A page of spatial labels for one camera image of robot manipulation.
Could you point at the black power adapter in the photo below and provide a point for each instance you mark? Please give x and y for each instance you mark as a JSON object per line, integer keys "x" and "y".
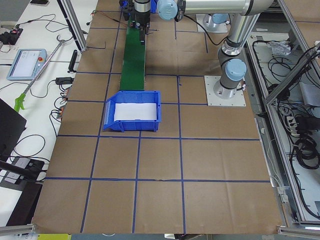
{"x": 64, "y": 80}

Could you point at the aluminium frame post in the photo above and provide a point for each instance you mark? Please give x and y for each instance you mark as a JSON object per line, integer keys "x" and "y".
{"x": 69, "y": 15}

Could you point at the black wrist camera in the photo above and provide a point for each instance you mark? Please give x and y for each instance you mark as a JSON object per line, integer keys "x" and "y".
{"x": 126, "y": 12}

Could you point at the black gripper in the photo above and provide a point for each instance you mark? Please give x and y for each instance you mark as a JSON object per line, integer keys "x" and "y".
{"x": 141, "y": 17}

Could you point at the green handled reacher grabber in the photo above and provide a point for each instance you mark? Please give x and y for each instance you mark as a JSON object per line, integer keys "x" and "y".
{"x": 19, "y": 100}

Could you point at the right blue plastic bin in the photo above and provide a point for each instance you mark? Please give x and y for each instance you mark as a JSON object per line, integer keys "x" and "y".
{"x": 127, "y": 4}

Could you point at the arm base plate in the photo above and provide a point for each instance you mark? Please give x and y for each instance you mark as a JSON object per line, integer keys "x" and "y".
{"x": 218, "y": 96}

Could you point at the green conveyor belt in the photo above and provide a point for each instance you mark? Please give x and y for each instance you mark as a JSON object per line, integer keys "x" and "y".
{"x": 134, "y": 59}

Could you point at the teach pendant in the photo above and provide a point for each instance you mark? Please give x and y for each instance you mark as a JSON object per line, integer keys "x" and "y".
{"x": 27, "y": 64}

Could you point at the blue plastic bin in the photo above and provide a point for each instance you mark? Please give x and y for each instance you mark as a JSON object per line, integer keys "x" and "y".
{"x": 127, "y": 4}
{"x": 145, "y": 96}

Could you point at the left blue plastic bin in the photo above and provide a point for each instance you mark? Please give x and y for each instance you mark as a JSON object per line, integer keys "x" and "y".
{"x": 145, "y": 96}

